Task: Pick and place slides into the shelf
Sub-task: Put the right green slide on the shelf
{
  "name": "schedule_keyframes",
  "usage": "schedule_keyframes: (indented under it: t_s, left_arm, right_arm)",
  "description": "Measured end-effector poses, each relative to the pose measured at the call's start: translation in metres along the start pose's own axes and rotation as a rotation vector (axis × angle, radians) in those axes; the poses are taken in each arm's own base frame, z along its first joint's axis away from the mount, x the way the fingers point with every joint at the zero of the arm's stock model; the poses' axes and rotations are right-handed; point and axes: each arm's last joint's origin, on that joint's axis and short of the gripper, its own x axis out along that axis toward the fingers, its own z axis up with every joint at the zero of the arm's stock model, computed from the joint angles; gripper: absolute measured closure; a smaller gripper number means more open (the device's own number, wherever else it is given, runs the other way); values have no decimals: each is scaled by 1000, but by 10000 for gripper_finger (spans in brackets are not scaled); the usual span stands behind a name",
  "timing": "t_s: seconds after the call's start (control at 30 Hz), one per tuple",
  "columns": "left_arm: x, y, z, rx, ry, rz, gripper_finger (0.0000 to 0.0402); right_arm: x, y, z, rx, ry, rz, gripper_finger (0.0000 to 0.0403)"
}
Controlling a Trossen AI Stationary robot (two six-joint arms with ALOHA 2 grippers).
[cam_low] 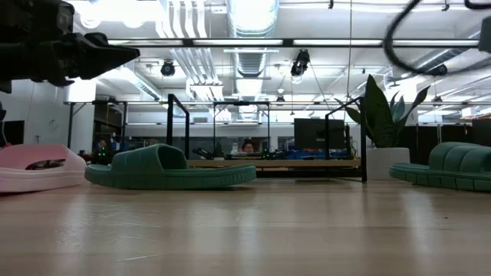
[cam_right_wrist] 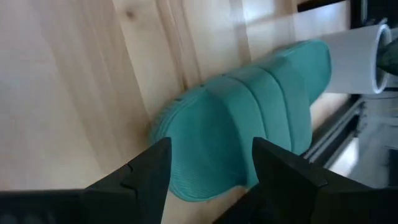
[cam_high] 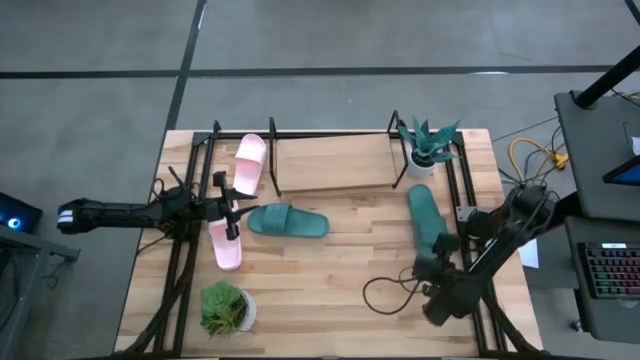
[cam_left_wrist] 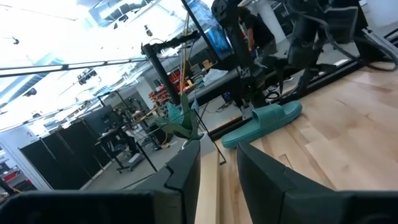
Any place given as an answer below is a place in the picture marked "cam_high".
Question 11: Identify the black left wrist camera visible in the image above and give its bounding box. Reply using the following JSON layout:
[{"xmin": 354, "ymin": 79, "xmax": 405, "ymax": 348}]
[{"xmin": 202, "ymin": 197, "xmax": 225, "ymax": 222}]

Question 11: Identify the wooden shelf with black frame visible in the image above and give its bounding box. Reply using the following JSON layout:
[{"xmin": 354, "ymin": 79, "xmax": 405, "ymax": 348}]
[{"xmin": 267, "ymin": 109, "xmax": 416, "ymax": 197}]

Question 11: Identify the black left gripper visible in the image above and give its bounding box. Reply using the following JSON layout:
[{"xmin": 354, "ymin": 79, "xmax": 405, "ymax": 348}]
[{"xmin": 213, "ymin": 170, "xmax": 261, "ymax": 242}]

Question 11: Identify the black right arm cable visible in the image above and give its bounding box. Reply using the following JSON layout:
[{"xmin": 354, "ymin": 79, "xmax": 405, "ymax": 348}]
[{"xmin": 361, "ymin": 266, "xmax": 426, "ymax": 316}]

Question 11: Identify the grey keyboard tray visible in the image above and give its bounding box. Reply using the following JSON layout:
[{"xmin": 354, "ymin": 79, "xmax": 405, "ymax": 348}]
[{"xmin": 564, "ymin": 215, "xmax": 640, "ymax": 346}]

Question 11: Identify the fern plant in white pot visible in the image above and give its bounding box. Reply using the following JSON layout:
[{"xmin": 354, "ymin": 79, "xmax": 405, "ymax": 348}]
[{"xmin": 199, "ymin": 280, "xmax": 259, "ymax": 337}]

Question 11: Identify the black device with blue light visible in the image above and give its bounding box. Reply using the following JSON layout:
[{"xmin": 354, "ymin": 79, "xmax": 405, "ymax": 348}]
[{"xmin": 0, "ymin": 192, "xmax": 44, "ymax": 235}]

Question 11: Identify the backlit rainbow keyboard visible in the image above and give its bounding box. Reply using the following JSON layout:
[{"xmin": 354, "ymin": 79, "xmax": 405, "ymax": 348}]
[{"xmin": 577, "ymin": 241, "xmax": 640, "ymax": 301}]

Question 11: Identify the black pole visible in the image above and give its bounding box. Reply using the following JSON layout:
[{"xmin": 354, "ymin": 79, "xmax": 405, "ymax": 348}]
[{"xmin": 572, "ymin": 44, "xmax": 640, "ymax": 110}]

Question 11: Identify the grey metal stand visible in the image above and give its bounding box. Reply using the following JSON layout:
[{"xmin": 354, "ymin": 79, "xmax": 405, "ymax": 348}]
[{"xmin": 0, "ymin": 223, "xmax": 81, "ymax": 360}]

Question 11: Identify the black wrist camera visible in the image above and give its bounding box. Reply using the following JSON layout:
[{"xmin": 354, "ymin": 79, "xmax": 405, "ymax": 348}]
[
  {"xmin": 202, "ymin": 197, "xmax": 225, "ymax": 222},
  {"xmin": 432, "ymin": 232, "xmax": 462, "ymax": 257}
]

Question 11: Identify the green rubber slide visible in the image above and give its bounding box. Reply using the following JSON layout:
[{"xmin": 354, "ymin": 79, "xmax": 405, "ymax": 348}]
[
  {"xmin": 406, "ymin": 183, "xmax": 450, "ymax": 261},
  {"xmin": 246, "ymin": 202, "xmax": 331, "ymax": 239}
]

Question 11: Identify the tablet with blue screen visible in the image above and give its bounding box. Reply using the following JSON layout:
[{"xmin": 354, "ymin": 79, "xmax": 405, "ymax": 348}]
[{"xmin": 602, "ymin": 154, "xmax": 640, "ymax": 187}]

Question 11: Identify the white paper sheet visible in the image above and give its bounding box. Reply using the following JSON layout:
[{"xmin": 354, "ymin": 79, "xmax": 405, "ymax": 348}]
[{"xmin": 518, "ymin": 238, "xmax": 541, "ymax": 270}]

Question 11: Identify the pink rubber slide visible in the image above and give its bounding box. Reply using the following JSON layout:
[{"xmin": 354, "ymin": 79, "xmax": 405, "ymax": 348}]
[
  {"xmin": 231, "ymin": 133, "xmax": 269, "ymax": 197},
  {"xmin": 207, "ymin": 199, "xmax": 244, "ymax": 272}
]

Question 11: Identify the grey desk top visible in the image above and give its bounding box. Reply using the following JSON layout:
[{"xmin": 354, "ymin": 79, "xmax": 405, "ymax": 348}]
[{"xmin": 553, "ymin": 89, "xmax": 640, "ymax": 224}]

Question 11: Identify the yellow cable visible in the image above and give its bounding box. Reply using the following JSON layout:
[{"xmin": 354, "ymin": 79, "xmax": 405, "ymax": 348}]
[{"xmin": 508, "ymin": 137, "xmax": 570, "ymax": 184}]

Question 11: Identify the snake plant in white pot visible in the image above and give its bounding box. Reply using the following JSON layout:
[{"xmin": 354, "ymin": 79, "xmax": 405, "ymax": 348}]
[{"xmin": 397, "ymin": 115, "xmax": 462, "ymax": 180}]

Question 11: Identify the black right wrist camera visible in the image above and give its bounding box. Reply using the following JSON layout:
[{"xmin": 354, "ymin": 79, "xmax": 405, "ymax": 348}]
[{"xmin": 432, "ymin": 232, "xmax": 462, "ymax": 257}]

